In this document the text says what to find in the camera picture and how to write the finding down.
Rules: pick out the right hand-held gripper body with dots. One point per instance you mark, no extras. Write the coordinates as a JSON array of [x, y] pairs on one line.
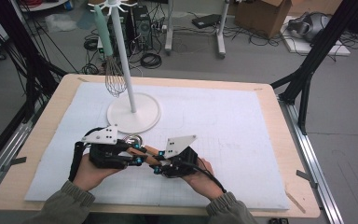
[[180, 161]]

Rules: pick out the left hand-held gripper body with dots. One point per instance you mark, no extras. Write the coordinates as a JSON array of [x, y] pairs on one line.
[[105, 155]]

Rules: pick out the white rack stand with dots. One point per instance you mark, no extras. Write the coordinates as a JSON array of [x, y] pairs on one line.
[[136, 119]]

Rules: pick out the person's left hand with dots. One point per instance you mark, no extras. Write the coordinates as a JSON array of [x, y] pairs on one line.
[[88, 175]]

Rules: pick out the person's right hand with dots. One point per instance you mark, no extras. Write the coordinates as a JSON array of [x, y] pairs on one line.
[[203, 183]]

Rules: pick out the white grid mat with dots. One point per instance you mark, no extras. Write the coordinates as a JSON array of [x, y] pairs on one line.
[[214, 124]]

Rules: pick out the black computer tower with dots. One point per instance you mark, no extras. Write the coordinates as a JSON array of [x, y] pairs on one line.
[[128, 28], [143, 28]]

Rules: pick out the clear plastic bag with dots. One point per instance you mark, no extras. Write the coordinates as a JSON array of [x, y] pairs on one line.
[[59, 22]]

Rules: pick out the black flat device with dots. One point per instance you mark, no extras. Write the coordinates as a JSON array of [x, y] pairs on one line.
[[206, 21]]

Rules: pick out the white round tabletop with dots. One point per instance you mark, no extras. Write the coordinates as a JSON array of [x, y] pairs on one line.
[[43, 6]]

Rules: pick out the cardboard box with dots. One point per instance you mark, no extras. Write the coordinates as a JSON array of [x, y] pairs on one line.
[[261, 18]]

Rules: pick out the white floor board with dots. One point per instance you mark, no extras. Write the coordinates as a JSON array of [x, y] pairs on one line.
[[323, 49]]

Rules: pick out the grey rounded device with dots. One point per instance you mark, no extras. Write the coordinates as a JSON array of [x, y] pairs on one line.
[[310, 26]]

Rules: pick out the aluminium rail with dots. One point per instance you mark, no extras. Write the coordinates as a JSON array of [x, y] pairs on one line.
[[15, 140], [303, 143]]

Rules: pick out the white floor stand frame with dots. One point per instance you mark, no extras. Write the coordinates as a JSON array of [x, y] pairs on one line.
[[168, 31]]

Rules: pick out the black metal frame post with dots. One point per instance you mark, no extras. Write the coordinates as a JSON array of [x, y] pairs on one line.
[[27, 56], [322, 46]]

